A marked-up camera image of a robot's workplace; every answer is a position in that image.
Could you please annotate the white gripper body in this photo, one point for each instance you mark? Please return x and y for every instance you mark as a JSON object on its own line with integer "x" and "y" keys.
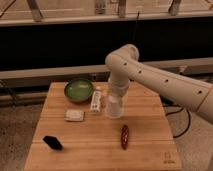
{"x": 116, "y": 95}

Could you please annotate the white tube bottle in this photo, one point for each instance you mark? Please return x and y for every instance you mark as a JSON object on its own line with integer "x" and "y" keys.
{"x": 95, "y": 105}

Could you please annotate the dark red oblong object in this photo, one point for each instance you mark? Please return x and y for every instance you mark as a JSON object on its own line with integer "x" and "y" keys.
{"x": 124, "y": 137}

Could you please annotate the green bowl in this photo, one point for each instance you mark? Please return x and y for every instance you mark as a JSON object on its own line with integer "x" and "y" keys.
{"x": 78, "y": 90}

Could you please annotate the white rectangular block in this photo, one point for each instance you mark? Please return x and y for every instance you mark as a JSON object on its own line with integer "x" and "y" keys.
{"x": 74, "y": 115}

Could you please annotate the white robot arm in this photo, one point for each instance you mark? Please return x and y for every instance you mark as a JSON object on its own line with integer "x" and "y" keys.
{"x": 193, "y": 94}

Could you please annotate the wooden board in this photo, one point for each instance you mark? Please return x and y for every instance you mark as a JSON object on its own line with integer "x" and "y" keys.
{"x": 94, "y": 144}

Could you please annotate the black eraser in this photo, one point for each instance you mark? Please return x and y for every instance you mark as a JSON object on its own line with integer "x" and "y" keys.
{"x": 53, "y": 142}

